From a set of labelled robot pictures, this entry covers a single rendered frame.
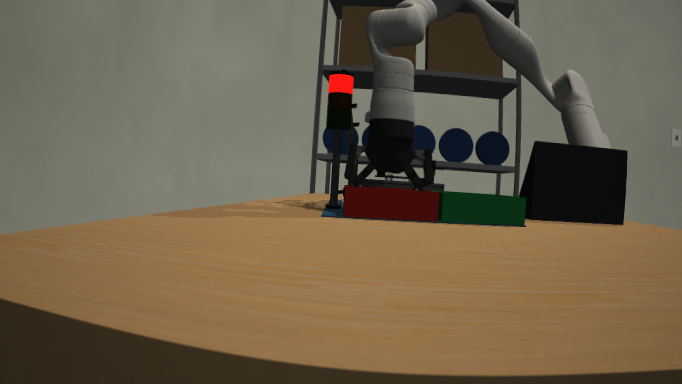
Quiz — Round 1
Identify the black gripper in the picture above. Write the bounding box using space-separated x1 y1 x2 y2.
344 118 434 191

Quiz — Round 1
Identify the red bin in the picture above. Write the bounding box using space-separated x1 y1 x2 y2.
343 185 440 222

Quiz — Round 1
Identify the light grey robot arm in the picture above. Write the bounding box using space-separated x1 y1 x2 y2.
365 0 611 149

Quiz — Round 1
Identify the green square bin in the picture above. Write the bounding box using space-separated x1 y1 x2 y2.
430 190 526 226

